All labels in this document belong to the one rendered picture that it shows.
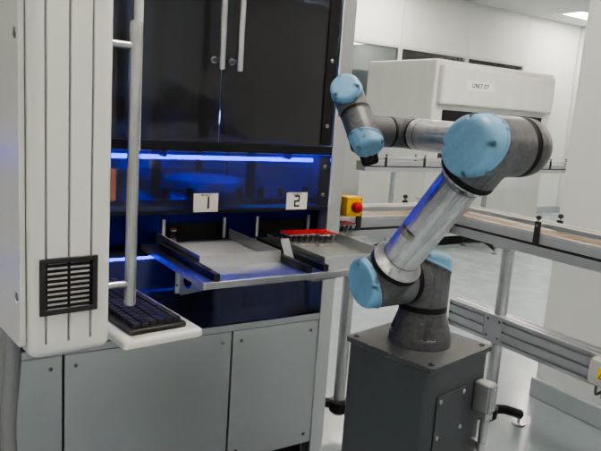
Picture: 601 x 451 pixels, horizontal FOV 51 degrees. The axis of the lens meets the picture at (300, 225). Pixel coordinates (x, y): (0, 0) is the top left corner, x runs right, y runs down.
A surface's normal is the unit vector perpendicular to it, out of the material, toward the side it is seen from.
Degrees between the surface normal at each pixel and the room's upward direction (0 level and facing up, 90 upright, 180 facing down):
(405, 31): 90
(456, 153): 84
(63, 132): 90
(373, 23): 90
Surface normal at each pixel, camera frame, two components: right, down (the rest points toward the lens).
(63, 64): 0.63, 0.18
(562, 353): -0.84, 0.04
